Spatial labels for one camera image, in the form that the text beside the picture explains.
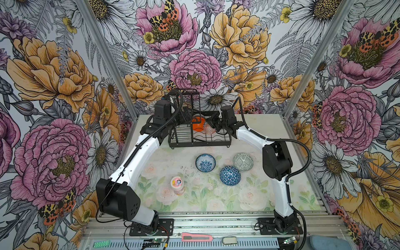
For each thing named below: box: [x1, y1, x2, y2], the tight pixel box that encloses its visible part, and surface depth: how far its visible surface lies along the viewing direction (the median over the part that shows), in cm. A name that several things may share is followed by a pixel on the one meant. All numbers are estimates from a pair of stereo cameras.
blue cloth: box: [309, 234, 353, 250], surface depth 69 cm
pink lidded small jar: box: [170, 176, 186, 196], surface depth 79 cm
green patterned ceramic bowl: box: [232, 152, 255, 171], surface depth 96 cm
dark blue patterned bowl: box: [219, 165, 242, 186], surface depth 91 cm
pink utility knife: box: [181, 232, 214, 242], surface depth 73 cm
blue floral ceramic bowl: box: [195, 153, 217, 173], surface depth 96 cm
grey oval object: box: [221, 236, 237, 245], surface depth 71 cm
